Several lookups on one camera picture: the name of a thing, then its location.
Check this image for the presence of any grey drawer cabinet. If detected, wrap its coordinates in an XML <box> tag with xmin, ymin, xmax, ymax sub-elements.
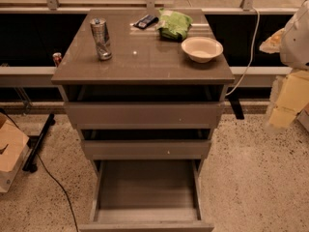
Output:
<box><xmin>50</xmin><ymin>8</ymin><xmax>236</xmax><ymax>232</ymax></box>

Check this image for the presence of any red can behind cabinet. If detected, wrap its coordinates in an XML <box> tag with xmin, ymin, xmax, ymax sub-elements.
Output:
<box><xmin>52</xmin><ymin>52</ymin><xmax>62</xmax><ymax>67</ymax></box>

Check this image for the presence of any dark blue snack packet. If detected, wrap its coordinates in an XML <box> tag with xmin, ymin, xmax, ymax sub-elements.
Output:
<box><xmin>133</xmin><ymin>14</ymin><xmax>158</xmax><ymax>30</ymax></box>

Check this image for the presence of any grey bottom drawer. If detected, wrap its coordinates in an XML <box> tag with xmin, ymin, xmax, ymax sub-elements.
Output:
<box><xmin>79</xmin><ymin>159</ymin><xmax>214</xmax><ymax>232</ymax></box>

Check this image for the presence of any white cable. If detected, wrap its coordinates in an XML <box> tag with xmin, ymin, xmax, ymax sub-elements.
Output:
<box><xmin>225</xmin><ymin>7</ymin><xmax>261</xmax><ymax>98</ymax></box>

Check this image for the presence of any cardboard box right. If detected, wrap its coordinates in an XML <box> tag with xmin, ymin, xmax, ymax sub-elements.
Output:
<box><xmin>297</xmin><ymin>103</ymin><xmax>309</xmax><ymax>131</ymax></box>

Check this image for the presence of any black floor cable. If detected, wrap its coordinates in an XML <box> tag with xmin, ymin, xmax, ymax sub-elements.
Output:
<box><xmin>0</xmin><ymin>107</ymin><xmax>80</xmax><ymax>232</ymax></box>

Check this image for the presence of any white bowl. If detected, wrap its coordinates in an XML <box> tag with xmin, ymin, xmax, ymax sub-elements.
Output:
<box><xmin>182</xmin><ymin>37</ymin><xmax>223</xmax><ymax>63</ymax></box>

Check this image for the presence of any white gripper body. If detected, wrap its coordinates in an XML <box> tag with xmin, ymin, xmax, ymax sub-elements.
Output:
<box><xmin>280</xmin><ymin>0</ymin><xmax>309</xmax><ymax>70</ymax></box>

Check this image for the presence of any black stand leg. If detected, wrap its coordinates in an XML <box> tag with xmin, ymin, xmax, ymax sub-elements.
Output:
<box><xmin>22</xmin><ymin>114</ymin><xmax>55</xmax><ymax>173</ymax></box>

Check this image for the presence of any cardboard box left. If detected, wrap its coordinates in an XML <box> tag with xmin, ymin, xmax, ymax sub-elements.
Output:
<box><xmin>0</xmin><ymin>114</ymin><xmax>29</xmax><ymax>192</ymax></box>

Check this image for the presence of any silver redbull can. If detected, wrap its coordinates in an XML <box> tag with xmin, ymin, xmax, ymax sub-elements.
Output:
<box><xmin>90</xmin><ymin>17</ymin><xmax>112</xmax><ymax>61</ymax></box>

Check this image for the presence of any grey middle drawer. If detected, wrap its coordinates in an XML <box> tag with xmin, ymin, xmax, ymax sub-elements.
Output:
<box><xmin>81</xmin><ymin>140</ymin><xmax>211</xmax><ymax>160</ymax></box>

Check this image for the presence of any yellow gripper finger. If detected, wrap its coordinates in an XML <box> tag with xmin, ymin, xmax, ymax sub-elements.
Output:
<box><xmin>266</xmin><ymin>71</ymin><xmax>309</xmax><ymax>130</ymax></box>
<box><xmin>259</xmin><ymin>29</ymin><xmax>285</xmax><ymax>54</ymax></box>

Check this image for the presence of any cardboard box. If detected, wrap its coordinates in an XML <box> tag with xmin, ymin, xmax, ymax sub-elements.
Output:
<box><xmin>297</xmin><ymin>103</ymin><xmax>309</xmax><ymax>131</ymax></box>
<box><xmin>0</xmin><ymin>114</ymin><xmax>29</xmax><ymax>192</ymax></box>

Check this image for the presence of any green chip bag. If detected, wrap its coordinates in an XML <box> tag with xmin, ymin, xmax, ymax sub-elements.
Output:
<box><xmin>155</xmin><ymin>9</ymin><xmax>193</xmax><ymax>42</ymax></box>

